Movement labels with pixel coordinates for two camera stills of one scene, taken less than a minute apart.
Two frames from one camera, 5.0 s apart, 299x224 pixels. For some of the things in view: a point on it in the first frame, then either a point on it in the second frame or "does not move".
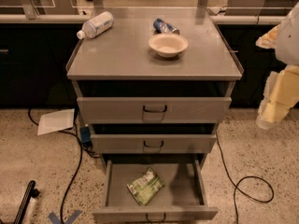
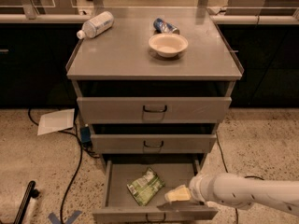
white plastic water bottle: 96,25 does not move
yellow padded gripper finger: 281,91 to 179,194
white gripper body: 288,42 to 198,188
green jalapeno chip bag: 146,187 does not move
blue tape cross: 54,218 does not move
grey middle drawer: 153,144 does not move
